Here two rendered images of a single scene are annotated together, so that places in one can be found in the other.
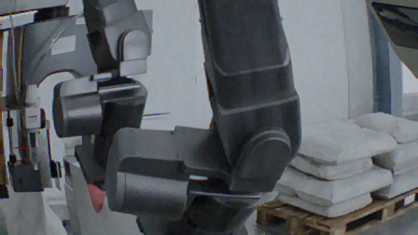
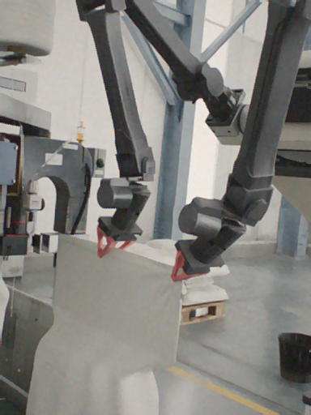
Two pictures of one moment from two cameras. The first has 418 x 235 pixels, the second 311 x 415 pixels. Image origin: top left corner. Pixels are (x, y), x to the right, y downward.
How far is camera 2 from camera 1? 0.54 m
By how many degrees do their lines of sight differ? 17
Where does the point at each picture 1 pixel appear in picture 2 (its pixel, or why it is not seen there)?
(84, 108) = (124, 194)
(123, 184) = (200, 219)
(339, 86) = not seen: hidden behind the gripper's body
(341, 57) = not seen: hidden behind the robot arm
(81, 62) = (66, 173)
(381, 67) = (164, 207)
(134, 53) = (151, 170)
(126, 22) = (145, 152)
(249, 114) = (255, 192)
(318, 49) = not seen: hidden behind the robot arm
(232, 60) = (256, 171)
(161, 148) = (215, 205)
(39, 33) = (36, 145)
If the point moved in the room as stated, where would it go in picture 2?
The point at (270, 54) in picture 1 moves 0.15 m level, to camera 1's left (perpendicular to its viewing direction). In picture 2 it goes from (268, 169) to (189, 161)
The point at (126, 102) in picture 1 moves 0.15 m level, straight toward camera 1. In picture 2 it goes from (143, 194) to (171, 199)
